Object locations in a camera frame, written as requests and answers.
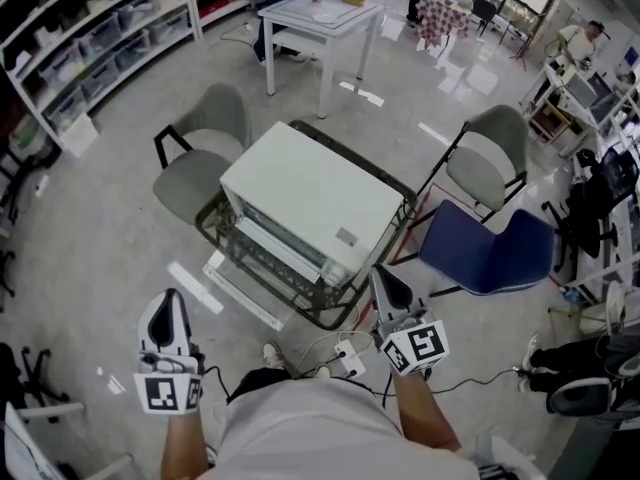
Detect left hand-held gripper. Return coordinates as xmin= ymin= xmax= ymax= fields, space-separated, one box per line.
xmin=132 ymin=287 xmax=206 ymax=417

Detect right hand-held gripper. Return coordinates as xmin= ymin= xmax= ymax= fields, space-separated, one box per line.
xmin=368 ymin=263 xmax=451 ymax=379

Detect person's left forearm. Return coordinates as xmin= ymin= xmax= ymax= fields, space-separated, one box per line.
xmin=159 ymin=410 xmax=214 ymax=480

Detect person's right forearm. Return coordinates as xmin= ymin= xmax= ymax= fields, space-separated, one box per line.
xmin=392 ymin=367 xmax=462 ymax=452

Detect white oven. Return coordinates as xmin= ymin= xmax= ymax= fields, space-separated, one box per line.
xmin=219 ymin=121 xmax=405 ymax=289

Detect dark wicker glass-top table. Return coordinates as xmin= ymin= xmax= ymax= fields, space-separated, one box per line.
xmin=194 ymin=120 xmax=419 ymax=332

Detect white power strip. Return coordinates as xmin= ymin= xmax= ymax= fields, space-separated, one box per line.
xmin=333 ymin=340 xmax=366 ymax=377

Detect blue folding chair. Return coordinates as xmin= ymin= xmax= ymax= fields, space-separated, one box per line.
xmin=394 ymin=198 xmax=557 ymax=299

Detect person's black trousers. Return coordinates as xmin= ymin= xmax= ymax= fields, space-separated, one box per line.
xmin=225 ymin=366 xmax=296 ymax=404

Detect person's left white shoe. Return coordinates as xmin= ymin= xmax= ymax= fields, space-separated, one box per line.
xmin=262 ymin=341 xmax=285 ymax=369

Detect grey folding chair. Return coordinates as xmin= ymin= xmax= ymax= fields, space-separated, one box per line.
xmin=409 ymin=105 xmax=530 ymax=224

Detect grey padded armchair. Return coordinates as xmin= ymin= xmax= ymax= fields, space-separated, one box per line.
xmin=152 ymin=82 xmax=251 ymax=227

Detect person's white shirt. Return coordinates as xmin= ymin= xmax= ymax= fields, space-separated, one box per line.
xmin=194 ymin=375 xmax=544 ymax=480

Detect office chair with black jacket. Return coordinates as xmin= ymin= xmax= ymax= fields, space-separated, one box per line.
xmin=542 ymin=147 xmax=640 ymax=274

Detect grey mesh office chair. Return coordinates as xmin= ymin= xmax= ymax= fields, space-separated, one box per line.
xmin=544 ymin=357 xmax=640 ymax=419

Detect white box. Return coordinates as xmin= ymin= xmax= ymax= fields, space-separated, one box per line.
xmin=62 ymin=112 xmax=100 ymax=159

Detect white plastic chair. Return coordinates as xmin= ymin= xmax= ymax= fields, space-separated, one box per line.
xmin=579 ymin=280 xmax=629 ymax=339

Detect small wooden table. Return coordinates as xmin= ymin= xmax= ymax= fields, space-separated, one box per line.
xmin=529 ymin=100 xmax=571 ymax=147

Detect pale green basket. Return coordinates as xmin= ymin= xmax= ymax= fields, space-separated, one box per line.
xmin=9 ymin=117 xmax=49 ymax=159

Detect cluttered white desk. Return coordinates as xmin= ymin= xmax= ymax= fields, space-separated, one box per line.
xmin=519 ymin=62 xmax=640 ymax=162

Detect checkered cloth table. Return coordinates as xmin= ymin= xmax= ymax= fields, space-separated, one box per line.
xmin=414 ymin=0 xmax=474 ymax=49

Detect row of clear storage bins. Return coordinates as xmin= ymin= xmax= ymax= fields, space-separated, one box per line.
xmin=37 ymin=0 xmax=191 ymax=129

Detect white square table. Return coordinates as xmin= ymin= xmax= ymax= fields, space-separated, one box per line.
xmin=257 ymin=0 xmax=386 ymax=119

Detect white shelf unit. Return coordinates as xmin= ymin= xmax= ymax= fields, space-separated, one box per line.
xmin=0 ymin=0 xmax=251 ymax=149

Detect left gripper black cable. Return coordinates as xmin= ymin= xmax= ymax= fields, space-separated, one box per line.
xmin=199 ymin=365 xmax=234 ymax=403

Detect white cable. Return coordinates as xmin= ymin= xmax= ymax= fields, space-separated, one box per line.
xmin=298 ymin=330 xmax=376 ymax=374

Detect black floor cable with adapter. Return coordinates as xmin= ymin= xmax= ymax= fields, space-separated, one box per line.
xmin=429 ymin=366 xmax=526 ymax=394

